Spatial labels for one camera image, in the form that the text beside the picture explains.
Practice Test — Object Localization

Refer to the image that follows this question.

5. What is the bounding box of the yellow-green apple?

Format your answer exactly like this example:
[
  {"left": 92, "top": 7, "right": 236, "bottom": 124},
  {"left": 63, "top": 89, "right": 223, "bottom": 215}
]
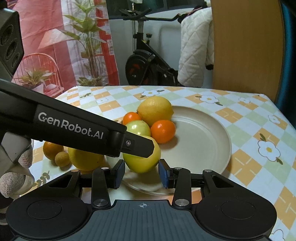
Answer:
[{"left": 122, "top": 136, "right": 161, "bottom": 174}]

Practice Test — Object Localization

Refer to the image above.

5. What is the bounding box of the gloved left hand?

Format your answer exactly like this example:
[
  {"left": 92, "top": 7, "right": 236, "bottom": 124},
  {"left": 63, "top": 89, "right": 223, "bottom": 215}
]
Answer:
[{"left": 1, "top": 132, "right": 35, "bottom": 226}]

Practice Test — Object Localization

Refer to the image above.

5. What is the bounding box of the large yellow lemon on table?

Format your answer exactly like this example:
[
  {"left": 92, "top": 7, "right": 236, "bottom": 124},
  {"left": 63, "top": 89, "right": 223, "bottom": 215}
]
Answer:
[{"left": 68, "top": 148, "right": 104, "bottom": 171}]

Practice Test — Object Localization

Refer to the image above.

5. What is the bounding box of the small brown longan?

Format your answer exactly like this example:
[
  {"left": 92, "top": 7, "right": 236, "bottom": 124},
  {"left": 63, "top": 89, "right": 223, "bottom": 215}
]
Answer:
[{"left": 54, "top": 152, "right": 70, "bottom": 168}]

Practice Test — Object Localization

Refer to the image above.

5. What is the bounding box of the orange on table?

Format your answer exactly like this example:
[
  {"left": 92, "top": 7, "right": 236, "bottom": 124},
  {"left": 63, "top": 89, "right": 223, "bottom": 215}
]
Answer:
[{"left": 43, "top": 142, "right": 64, "bottom": 161}]

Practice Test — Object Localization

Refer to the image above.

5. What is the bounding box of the beige round plate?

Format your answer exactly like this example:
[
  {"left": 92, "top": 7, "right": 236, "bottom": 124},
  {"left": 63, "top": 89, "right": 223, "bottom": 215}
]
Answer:
[{"left": 122, "top": 106, "right": 232, "bottom": 195}]

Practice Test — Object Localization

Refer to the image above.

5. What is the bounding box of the small orange tangerine right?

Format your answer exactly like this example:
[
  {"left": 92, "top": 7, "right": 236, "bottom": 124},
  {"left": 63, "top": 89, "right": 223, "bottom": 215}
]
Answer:
[{"left": 151, "top": 120, "right": 176, "bottom": 144}]

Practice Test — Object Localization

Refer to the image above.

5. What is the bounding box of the small orange tangerine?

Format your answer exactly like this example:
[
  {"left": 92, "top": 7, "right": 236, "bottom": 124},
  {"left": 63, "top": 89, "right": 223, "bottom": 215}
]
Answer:
[
  {"left": 122, "top": 112, "right": 141, "bottom": 125},
  {"left": 151, "top": 120, "right": 176, "bottom": 144}
]

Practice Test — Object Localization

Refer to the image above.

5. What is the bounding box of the red printed backdrop curtain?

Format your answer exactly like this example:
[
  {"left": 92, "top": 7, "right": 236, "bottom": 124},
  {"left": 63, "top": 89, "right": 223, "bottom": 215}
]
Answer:
[{"left": 8, "top": 1, "right": 119, "bottom": 97}]

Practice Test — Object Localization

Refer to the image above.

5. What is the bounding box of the green apple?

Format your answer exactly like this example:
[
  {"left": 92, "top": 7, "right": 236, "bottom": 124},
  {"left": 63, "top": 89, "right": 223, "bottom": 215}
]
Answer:
[{"left": 126, "top": 120, "right": 151, "bottom": 137}]

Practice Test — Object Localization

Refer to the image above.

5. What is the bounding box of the large yellow lemon on plate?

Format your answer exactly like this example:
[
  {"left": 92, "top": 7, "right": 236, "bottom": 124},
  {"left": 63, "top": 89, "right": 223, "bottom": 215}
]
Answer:
[{"left": 137, "top": 96, "right": 174, "bottom": 126}]

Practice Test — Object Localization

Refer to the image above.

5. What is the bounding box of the small orange tangerine left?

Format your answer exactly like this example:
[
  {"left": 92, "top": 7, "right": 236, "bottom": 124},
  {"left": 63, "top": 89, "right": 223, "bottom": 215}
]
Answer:
[{"left": 122, "top": 112, "right": 141, "bottom": 125}]

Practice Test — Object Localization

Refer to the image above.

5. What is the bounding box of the black exercise bike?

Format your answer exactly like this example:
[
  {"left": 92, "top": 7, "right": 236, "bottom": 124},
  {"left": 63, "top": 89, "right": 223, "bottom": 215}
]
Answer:
[{"left": 118, "top": 4, "right": 209, "bottom": 87}]

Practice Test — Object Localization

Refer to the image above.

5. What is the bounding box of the white quilted blanket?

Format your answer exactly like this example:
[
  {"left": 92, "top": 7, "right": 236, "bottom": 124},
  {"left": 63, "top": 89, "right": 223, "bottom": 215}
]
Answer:
[{"left": 178, "top": 7, "right": 214, "bottom": 87}]

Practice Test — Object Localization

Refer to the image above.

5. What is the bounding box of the wooden board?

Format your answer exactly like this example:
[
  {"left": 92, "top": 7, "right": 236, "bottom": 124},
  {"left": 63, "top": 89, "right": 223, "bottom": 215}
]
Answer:
[{"left": 211, "top": 1, "right": 284, "bottom": 101}]

